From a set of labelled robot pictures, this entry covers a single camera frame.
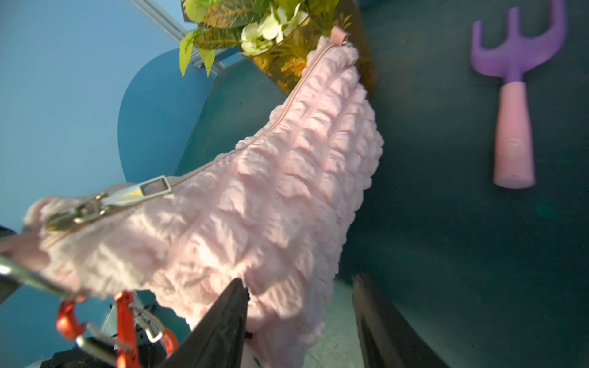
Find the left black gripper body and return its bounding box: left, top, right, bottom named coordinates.
left=38, top=340, right=161, bottom=368

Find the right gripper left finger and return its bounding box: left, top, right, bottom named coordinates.
left=160, top=278, right=249, bottom=368

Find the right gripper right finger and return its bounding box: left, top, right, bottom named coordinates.
left=352, top=274, right=447, bottom=367

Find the red carabiner clip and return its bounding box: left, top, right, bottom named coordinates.
left=56, top=291, right=179, bottom=367

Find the pink puffy bag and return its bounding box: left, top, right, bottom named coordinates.
left=1, top=28, right=383, bottom=367

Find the silver zipper pull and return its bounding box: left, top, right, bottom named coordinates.
left=45, top=176, right=172, bottom=232

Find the purple pink toy rake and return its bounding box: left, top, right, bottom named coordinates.
left=470, top=1, right=568, bottom=190

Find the amber glass vase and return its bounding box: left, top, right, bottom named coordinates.
left=250, top=0, right=379, bottom=98

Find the artificial plant bouquet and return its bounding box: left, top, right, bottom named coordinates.
left=179, top=1, right=338, bottom=75

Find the left diagonal aluminium post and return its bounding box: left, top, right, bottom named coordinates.
left=130, top=0, right=237, bottom=74

